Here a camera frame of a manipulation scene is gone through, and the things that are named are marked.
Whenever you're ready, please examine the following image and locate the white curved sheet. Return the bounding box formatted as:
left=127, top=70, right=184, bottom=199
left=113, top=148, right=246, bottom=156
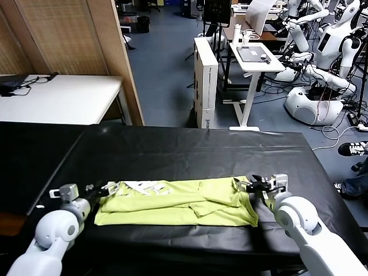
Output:
left=246, top=0, right=276, bottom=37

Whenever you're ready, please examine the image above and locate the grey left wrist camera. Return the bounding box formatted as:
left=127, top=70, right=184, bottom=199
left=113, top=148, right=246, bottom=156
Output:
left=48, top=183, right=80, bottom=204

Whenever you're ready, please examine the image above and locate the white cup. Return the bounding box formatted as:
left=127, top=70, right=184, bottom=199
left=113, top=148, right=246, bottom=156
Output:
left=240, top=30, right=255, bottom=47

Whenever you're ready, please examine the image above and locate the tall white cardboard box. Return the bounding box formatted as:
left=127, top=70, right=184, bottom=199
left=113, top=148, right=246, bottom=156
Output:
left=193, top=37, right=219, bottom=130

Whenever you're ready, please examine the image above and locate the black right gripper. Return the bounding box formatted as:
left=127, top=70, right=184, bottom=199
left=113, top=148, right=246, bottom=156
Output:
left=233, top=174, right=278, bottom=202

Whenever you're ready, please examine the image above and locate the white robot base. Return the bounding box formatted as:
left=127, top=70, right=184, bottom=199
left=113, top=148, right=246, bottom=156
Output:
left=273, top=66, right=300, bottom=83

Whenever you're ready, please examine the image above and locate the brown wooden desk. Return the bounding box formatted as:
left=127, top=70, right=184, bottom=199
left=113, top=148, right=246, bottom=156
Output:
left=223, top=24, right=290, bottom=44

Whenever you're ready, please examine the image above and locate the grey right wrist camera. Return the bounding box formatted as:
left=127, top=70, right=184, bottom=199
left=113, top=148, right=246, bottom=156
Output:
left=269, top=173, right=289, bottom=194

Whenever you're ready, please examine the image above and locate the grey laptop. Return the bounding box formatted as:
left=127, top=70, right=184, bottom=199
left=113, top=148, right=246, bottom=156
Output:
left=236, top=45, right=273, bottom=64

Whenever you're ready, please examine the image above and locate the black tripod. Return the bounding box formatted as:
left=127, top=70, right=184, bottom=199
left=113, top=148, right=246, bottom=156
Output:
left=355, top=28, right=368, bottom=118

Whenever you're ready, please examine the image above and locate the black panel on tripod stand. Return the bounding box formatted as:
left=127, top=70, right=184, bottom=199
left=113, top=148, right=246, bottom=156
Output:
left=183, top=0, right=233, bottom=93

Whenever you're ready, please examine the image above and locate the white humanoid robot with base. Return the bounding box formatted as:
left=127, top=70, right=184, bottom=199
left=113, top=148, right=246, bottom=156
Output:
left=283, top=0, right=362, bottom=127

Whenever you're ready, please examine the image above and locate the white rectangular table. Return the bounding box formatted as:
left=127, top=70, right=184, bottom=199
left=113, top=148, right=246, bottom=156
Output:
left=0, top=75, right=133, bottom=127

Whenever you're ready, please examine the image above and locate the black white sneaker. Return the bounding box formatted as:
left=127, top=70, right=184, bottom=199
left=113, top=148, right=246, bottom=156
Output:
left=332, top=181, right=350, bottom=200
left=338, top=140, right=368, bottom=158

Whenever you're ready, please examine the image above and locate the black pouch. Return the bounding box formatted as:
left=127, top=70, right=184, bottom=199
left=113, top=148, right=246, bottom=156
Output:
left=0, top=81, right=24, bottom=90

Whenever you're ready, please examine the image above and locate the black bin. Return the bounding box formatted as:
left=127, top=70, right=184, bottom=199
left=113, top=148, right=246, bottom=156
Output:
left=136, top=16, right=150, bottom=34

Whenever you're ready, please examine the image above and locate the white bottle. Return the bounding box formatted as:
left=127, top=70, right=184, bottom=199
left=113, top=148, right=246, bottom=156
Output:
left=232, top=24, right=242, bottom=46

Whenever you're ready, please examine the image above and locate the white standing desk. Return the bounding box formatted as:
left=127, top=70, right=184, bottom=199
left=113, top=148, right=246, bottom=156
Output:
left=223, top=42, right=286, bottom=132

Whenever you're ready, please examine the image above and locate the small white robot base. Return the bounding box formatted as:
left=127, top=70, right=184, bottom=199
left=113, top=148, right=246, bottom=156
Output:
left=211, top=33, right=227, bottom=54

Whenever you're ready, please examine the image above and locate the black cable bundle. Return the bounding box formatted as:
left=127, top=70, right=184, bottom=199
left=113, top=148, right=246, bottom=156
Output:
left=0, top=75, right=51, bottom=99

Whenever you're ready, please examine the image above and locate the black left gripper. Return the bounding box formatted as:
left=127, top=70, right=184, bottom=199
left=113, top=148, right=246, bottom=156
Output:
left=85, top=181, right=121, bottom=205

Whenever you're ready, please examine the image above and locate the yellow-green t-shirt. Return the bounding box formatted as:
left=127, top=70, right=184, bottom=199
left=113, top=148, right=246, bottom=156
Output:
left=94, top=177, right=259, bottom=228

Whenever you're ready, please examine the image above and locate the blue jeans leg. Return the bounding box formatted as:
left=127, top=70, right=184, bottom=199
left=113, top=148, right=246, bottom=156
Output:
left=340, top=162, right=368, bottom=199

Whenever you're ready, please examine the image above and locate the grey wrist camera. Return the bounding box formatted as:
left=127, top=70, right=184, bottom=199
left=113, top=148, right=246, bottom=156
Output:
left=48, top=183, right=80, bottom=204
left=269, top=173, right=289, bottom=194

